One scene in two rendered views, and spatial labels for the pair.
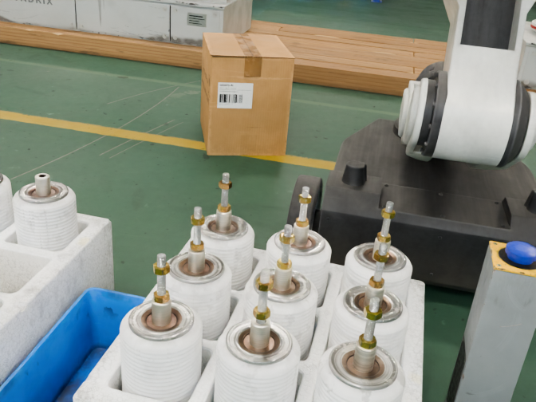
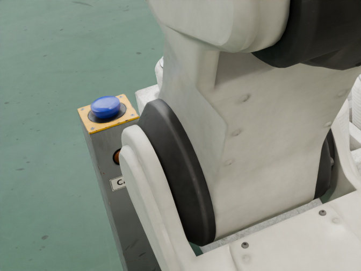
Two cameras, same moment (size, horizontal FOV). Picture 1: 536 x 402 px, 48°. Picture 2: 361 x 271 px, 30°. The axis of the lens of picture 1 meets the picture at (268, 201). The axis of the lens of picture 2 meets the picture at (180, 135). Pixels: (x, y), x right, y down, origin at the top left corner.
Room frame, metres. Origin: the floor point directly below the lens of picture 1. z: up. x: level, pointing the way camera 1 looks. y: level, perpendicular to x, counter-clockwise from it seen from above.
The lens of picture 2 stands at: (1.42, -0.59, 0.78)
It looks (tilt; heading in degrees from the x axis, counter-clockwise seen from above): 34 degrees down; 154
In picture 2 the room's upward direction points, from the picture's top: 11 degrees counter-clockwise
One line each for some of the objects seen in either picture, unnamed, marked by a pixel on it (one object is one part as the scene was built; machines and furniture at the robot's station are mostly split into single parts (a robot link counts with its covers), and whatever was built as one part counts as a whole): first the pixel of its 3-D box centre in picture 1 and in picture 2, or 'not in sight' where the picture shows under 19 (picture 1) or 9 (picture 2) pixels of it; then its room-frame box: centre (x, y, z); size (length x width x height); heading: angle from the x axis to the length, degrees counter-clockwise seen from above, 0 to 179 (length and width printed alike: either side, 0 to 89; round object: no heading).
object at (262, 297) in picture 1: (262, 299); not in sight; (0.54, 0.00, 0.31); 0.01 x 0.01 x 0.08
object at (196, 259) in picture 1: (196, 259); not in sight; (0.68, 0.09, 0.26); 0.02 x 0.02 x 0.03
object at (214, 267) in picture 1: (196, 267); not in sight; (0.68, 0.09, 0.25); 0.08 x 0.08 x 0.01
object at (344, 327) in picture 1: (361, 360); not in sight; (0.63, -0.14, 0.16); 0.10 x 0.10 x 0.18
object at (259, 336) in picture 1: (259, 333); not in sight; (0.54, 0.00, 0.26); 0.02 x 0.02 x 0.03
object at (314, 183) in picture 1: (303, 222); not in sight; (1.12, -0.08, 0.10); 0.20 x 0.05 x 0.20; 170
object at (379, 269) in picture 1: (379, 269); not in sight; (0.63, -0.14, 0.30); 0.01 x 0.01 x 0.08
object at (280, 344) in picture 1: (258, 341); not in sight; (0.54, 0.00, 0.25); 0.08 x 0.08 x 0.01
